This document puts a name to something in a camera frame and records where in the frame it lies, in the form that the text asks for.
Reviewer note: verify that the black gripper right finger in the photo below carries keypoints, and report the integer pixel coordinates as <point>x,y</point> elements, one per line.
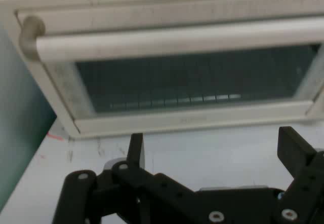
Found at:
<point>298,155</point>

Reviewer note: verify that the cream glass oven door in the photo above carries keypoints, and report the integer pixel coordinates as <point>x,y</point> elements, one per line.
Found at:
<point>177,41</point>

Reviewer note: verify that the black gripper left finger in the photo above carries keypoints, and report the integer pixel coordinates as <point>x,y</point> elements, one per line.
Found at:
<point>152,191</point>

